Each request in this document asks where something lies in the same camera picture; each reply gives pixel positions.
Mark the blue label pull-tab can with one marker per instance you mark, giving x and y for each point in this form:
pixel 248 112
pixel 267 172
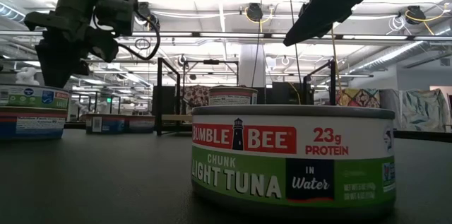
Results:
pixel 106 125
pixel 233 97
pixel 31 125
pixel 141 125

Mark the grey draped cloth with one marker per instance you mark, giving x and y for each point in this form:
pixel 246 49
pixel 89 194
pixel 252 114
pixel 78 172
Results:
pixel 390 107

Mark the wooden shelf black frame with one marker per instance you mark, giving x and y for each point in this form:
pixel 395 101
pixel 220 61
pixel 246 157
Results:
pixel 176 118

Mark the colourful patchwork quilt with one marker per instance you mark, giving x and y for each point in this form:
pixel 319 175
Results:
pixel 356 97

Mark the red floral fabric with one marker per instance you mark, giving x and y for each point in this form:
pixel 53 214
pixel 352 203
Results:
pixel 196 96

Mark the black table mat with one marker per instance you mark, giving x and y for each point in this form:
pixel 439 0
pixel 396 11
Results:
pixel 106 181

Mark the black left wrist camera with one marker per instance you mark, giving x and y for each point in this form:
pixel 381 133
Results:
pixel 116 13

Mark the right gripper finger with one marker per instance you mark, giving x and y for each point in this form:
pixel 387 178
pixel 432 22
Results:
pixel 332 15
pixel 309 15

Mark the green label tuna can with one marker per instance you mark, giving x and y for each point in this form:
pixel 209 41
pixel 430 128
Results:
pixel 293 167
pixel 31 98

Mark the long ceiling light strip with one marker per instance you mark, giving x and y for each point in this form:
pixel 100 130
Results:
pixel 229 35

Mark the leaf print fabric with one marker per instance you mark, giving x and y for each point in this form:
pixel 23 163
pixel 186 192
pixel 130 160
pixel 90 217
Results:
pixel 423 111

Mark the black cabinet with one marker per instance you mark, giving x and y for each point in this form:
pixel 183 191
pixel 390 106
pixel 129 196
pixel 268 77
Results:
pixel 282 93
pixel 169 105

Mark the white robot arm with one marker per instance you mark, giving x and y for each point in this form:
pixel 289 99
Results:
pixel 27 75

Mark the black station frame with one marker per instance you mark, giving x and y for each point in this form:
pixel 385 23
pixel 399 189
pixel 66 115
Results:
pixel 211 62

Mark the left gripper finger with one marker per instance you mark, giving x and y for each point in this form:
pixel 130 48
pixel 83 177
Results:
pixel 58 61
pixel 102 45

